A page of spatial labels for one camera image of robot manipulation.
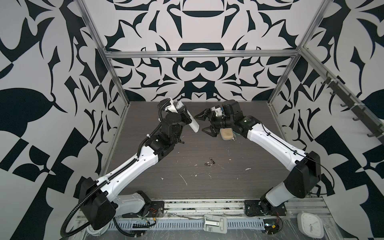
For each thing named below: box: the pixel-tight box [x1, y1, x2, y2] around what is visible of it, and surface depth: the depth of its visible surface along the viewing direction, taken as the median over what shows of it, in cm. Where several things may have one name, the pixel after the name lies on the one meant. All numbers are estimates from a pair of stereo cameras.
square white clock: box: [297, 212, 324, 239], surface depth 69 cm
